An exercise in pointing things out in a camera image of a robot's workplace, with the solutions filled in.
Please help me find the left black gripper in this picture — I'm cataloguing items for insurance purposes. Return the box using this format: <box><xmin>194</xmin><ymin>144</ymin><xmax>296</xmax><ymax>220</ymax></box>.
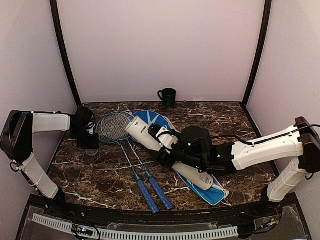
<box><xmin>70</xmin><ymin>127</ymin><xmax>99</xmax><ymax>150</ymax></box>

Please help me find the white shuttlecock tube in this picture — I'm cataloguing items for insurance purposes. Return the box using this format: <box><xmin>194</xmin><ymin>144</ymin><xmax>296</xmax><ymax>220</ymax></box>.
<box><xmin>125</xmin><ymin>116</ymin><xmax>214</xmax><ymax>191</ymax></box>

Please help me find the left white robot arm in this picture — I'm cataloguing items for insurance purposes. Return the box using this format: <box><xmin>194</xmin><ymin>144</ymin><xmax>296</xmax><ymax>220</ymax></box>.
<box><xmin>0</xmin><ymin>107</ymin><xmax>99</xmax><ymax>218</ymax></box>

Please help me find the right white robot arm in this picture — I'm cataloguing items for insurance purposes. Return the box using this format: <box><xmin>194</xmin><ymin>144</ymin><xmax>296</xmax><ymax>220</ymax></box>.
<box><xmin>148</xmin><ymin>117</ymin><xmax>320</xmax><ymax>217</ymax></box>

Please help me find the blue badminton racket left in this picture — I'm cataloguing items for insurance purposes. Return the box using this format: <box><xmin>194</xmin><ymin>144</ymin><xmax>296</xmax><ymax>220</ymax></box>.
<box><xmin>96</xmin><ymin>111</ymin><xmax>159</xmax><ymax>214</ymax></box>

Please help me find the blue badminton racket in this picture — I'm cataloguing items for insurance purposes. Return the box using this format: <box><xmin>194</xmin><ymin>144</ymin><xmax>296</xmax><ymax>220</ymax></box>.
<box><xmin>96</xmin><ymin>111</ymin><xmax>159</xmax><ymax>214</ymax></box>
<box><xmin>99</xmin><ymin>111</ymin><xmax>174</xmax><ymax>211</ymax></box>

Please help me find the blue badminton racket right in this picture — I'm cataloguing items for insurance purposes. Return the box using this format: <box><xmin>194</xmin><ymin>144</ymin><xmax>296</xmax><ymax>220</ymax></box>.
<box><xmin>99</xmin><ymin>111</ymin><xmax>174</xmax><ymax>211</ymax></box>

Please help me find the blue racket bag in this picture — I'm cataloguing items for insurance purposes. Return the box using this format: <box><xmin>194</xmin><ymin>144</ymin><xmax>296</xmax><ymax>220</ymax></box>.
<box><xmin>126</xmin><ymin>110</ymin><xmax>230</xmax><ymax>206</ymax></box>

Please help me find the dark green mug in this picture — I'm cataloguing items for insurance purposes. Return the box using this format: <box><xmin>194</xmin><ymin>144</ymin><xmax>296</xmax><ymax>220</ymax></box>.
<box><xmin>157</xmin><ymin>88</ymin><xmax>177</xmax><ymax>107</ymax></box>

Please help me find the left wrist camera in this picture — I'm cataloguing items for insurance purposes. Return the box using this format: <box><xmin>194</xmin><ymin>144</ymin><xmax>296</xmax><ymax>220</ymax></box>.
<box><xmin>75</xmin><ymin>105</ymin><xmax>96</xmax><ymax>130</ymax></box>

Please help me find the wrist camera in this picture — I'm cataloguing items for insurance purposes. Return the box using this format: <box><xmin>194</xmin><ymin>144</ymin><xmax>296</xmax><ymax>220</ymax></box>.
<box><xmin>180</xmin><ymin>126</ymin><xmax>212</xmax><ymax>156</ymax></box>
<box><xmin>75</xmin><ymin>105</ymin><xmax>96</xmax><ymax>130</ymax></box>

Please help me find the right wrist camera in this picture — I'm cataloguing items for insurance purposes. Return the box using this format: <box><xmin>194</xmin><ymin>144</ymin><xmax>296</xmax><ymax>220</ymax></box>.
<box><xmin>180</xmin><ymin>126</ymin><xmax>212</xmax><ymax>156</ymax></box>

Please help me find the left black frame post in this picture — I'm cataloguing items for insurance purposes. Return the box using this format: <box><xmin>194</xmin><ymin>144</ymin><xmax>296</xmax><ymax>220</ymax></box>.
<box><xmin>49</xmin><ymin>0</ymin><xmax>82</xmax><ymax>107</ymax></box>

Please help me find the black frame post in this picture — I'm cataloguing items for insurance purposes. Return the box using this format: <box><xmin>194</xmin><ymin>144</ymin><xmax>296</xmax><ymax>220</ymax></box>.
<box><xmin>49</xmin><ymin>0</ymin><xmax>82</xmax><ymax>107</ymax></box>
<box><xmin>241</xmin><ymin>0</ymin><xmax>272</xmax><ymax>108</ymax></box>

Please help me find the right black frame post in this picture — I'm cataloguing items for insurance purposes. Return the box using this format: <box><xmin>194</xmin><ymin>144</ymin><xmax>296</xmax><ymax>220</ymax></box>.
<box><xmin>241</xmin><ymin>0</ymin><xmax>272</xmax><ymax>108</ymax></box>

